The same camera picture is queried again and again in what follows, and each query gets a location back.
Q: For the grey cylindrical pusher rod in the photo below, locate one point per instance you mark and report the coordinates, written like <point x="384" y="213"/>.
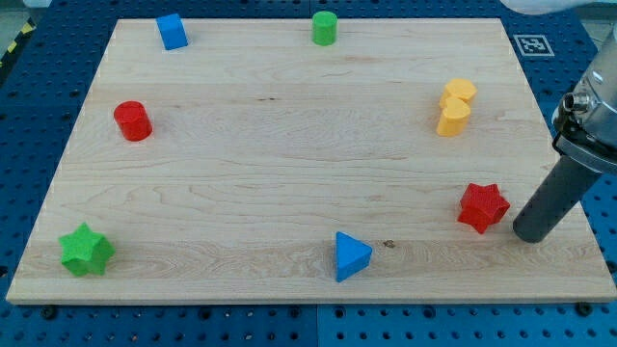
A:
<point x="560" y="191"/>

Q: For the red star block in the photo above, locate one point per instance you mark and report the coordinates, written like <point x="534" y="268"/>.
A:
<point x="482" y="206"/>

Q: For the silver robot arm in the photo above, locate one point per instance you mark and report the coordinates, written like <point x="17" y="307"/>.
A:
<point x="585" y="124"/>

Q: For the blue triangle block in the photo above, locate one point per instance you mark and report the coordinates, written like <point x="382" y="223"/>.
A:
<point x="351" y="256"/>

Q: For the green star block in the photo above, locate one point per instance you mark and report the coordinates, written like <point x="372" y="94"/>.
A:
<point x="85" y="251"/>

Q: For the yellow hexagon block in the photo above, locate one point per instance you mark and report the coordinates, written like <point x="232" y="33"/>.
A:
<point x="460" y="88"/>

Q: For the white fiducial marker tag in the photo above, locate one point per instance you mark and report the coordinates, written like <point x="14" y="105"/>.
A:
<point x="533" y="45"/>

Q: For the green cylinder block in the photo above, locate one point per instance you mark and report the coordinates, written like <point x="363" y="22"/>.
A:
<point x="324" y="28"/>

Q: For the light wooden board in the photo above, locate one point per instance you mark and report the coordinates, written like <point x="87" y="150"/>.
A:
<point x="264" y="145"/>

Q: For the blue cube block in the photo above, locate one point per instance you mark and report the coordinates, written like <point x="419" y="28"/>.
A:
<point x="172" y="31"/>

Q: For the red cylinder block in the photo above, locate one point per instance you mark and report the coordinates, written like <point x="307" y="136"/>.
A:
<point x="132" y="119"/>

